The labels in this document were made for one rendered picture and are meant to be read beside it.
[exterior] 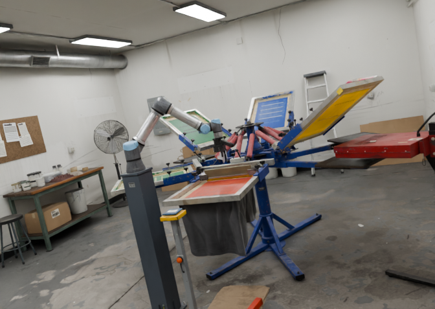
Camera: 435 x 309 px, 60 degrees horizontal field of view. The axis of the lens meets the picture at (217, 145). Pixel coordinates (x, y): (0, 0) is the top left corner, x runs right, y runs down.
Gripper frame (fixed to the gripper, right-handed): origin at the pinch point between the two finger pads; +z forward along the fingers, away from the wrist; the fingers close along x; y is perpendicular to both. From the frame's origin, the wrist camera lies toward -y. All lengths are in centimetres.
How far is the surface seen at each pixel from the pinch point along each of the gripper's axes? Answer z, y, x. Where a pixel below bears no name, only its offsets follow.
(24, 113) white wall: -87, 381, -156
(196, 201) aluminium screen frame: 15, 2, 61
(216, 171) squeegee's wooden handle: 7.8, 9.4, 1.0
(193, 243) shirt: 49, 16, 51
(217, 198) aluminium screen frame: 14, -14, 61
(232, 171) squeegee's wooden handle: 9.8, -4.1, 1.0
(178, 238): 33, 10, 80
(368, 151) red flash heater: 5, -109, 5
